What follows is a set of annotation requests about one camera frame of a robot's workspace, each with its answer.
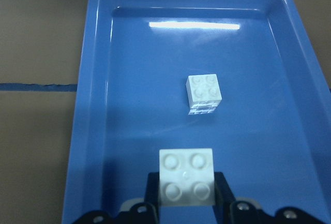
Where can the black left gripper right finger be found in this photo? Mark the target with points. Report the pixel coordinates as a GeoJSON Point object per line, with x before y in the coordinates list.
{"type": "Point", "coordinates": [228, 209]}

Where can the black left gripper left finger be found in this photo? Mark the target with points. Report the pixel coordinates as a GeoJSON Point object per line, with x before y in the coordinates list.
{"type": "Point", "coordinates": [146, 211]}

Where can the white block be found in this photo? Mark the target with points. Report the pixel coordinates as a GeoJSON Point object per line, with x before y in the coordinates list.
{"type": "Point", "coordinates": [203, 91]}
{"type": "Point", "coordinates": [186, 177]}

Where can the blue plastic tray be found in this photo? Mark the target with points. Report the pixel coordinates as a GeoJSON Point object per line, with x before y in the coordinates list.
{"type": "Point", "coordinates": [270, 134]}

